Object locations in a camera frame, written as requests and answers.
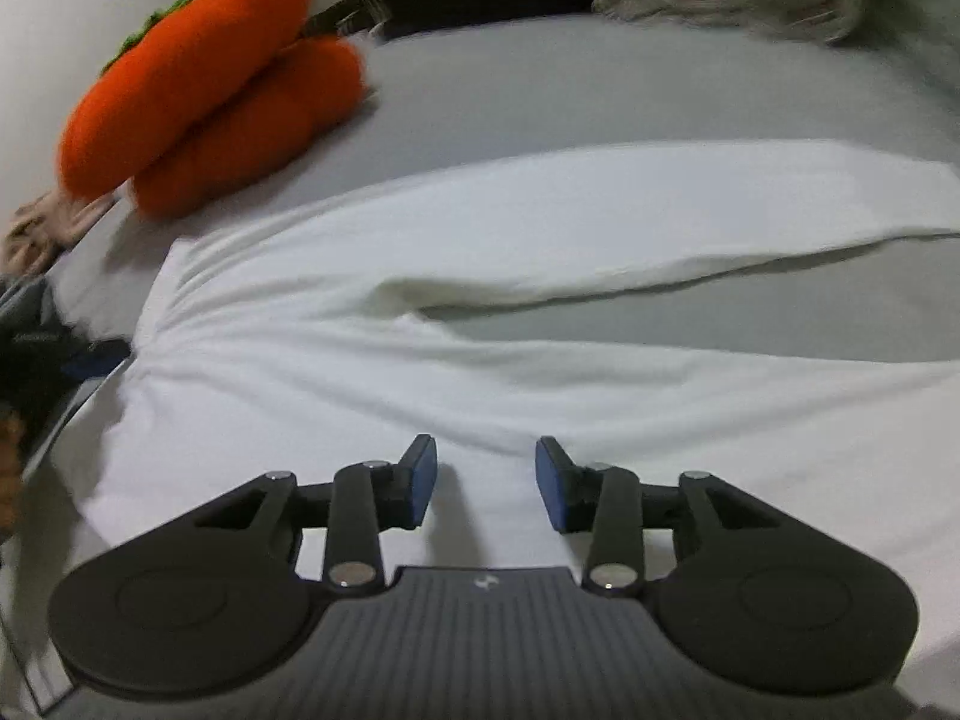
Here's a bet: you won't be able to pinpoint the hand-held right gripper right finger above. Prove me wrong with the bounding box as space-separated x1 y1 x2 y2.
534 435 807 595

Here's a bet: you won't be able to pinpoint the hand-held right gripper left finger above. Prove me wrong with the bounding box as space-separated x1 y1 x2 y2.
161 433 438 592

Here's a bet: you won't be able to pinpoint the white pants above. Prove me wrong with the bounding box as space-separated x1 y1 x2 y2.
79 139 960 698

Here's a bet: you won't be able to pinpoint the beige garment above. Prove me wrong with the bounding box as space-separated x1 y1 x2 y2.
0 191 121 280

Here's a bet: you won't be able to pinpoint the orange pumpkin plush pillow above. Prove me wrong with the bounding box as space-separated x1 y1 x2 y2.
58 0 370 220

